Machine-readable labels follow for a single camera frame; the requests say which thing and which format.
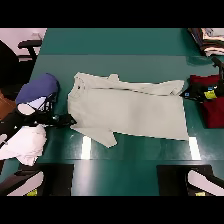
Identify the red garment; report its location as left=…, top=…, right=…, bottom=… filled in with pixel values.
left=189, top=74, right=224, bottom=130

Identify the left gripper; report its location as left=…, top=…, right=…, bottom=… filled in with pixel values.
left=53, top=113, right=78, bottom=129

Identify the white garment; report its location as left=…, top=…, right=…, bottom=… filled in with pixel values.
left=0, top=124, right=48, bottom=167

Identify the black office chair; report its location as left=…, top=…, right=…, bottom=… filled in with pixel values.
left=0, top=38, right=44, bottom=101

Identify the blue garment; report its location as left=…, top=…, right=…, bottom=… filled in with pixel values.
left=15, top=72, right=61, bottom=108

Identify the heap of clothes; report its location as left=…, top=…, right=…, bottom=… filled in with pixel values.
left=187, top=27, right=224, bottom=58

